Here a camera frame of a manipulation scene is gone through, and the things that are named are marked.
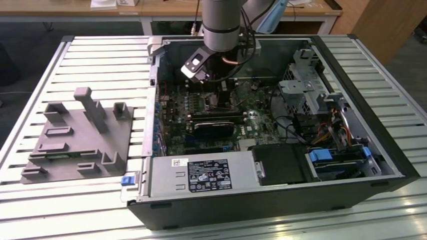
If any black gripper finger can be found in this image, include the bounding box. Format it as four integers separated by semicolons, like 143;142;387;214
217;81;234;109

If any CPU socket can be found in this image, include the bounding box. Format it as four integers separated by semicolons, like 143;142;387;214
199;91;242;113

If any black RAM stick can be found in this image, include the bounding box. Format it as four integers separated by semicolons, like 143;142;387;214
190;111;242;119

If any black RAM slot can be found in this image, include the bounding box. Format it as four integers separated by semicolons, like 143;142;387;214
184;76;239;93

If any black graphics card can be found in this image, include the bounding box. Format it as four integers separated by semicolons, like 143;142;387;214
190;120;238;140

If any green motherboard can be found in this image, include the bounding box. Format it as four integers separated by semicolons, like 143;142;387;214
156;79;295;156

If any silver chipset heatsink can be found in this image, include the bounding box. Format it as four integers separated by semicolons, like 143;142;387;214
238;138;258;151

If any metal disk bay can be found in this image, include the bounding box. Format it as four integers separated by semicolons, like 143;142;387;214
278;48;350;118

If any black drive box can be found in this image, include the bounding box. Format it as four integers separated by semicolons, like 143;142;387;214
250;144;315;186

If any silver power supply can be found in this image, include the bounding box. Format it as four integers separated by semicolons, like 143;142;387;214
146;151;265;198

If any hard disk in blue carrier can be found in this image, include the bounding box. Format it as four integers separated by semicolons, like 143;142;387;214
307;146;369;181

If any white box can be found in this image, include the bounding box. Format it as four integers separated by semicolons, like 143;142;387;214
90;0;119;11

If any grey parts rack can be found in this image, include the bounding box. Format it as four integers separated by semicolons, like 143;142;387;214
19;86;136;186

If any black PC case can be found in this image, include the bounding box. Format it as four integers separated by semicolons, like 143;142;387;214
126;34;421;231

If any wooden cabinet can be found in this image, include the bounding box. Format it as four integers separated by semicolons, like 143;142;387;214
330;0;427;66

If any green RAM stick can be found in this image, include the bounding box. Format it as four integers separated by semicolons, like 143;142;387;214
46;153;82;160

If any wooden desk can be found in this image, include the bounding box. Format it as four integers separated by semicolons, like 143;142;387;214
0;0;345;36

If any black bin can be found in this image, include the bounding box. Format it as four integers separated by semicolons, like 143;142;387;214
0;41;22;87

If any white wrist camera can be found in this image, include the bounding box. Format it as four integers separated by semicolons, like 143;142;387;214
180;46;213;83

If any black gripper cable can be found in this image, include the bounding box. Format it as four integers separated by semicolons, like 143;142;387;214
209;0;258;83

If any coloured power wire bundle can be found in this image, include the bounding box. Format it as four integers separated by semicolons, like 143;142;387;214
313;107;355;146

